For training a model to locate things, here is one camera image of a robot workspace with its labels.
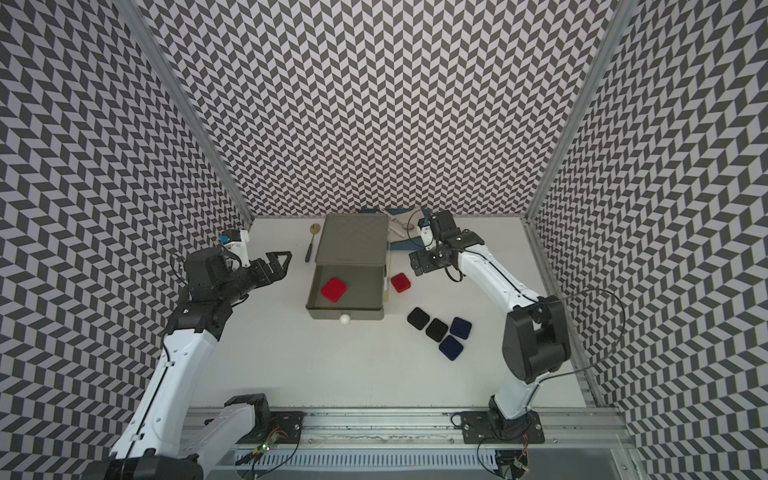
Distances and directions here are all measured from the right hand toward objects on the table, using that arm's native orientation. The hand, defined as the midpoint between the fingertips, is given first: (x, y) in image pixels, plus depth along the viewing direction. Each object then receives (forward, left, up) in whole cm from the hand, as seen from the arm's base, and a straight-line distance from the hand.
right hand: (427, 264), depth 88 cm
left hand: (-7, +39, +12) cm, 41 cm away
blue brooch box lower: (-20, -6, -15) cm, 25 cm away
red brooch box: (+1, +8, -12) cm, 15 cm away
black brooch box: (-11, +3, -13) cm, 18 cm away
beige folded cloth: (+30, +7, -15) cm, 34 cm away
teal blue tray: (+18, +4, -13) cm, 23 cm away
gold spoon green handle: (+25, +41, -11) cm, 49 cm away
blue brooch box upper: (-14, -10, -13) cm, 22 cm away
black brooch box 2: (-15, -3, -13) cm, 20 cm away
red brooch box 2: (-10, +26, +2) cm, 28 cm away
